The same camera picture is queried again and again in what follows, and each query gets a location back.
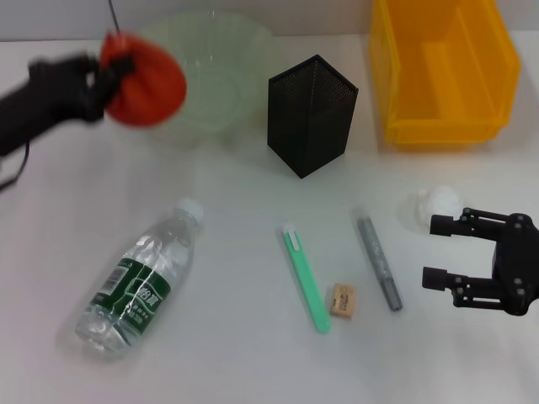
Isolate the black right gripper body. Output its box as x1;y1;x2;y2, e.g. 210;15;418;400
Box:
489;212;539;317

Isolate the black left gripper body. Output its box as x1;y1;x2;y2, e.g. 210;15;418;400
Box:
0;52;107;157

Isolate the red-orange fruit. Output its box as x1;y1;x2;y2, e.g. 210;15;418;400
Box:
100;31;189;127

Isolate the white paper ball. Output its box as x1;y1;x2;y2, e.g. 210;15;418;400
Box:
414;184;463;231

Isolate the grey marker pen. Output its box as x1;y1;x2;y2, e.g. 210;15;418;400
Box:
356;216;404;312

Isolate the tan eraser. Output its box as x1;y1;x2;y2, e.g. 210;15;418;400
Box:
328;283;358;322

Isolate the green retractable pen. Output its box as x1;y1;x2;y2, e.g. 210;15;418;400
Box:
280;223;333;335

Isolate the clear water bottle green label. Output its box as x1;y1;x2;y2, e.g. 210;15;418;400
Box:
75;197;206;363

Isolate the translucent green fruit plate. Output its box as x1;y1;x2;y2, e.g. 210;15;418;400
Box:
138;10;275;152

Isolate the black mesh pen holder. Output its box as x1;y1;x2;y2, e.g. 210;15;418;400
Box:
267;54;360;180

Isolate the yellow plastic bin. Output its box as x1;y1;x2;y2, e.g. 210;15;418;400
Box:
369;0;522;149

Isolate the left arm cable with connector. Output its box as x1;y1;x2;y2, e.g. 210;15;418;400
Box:
0;141;31;190

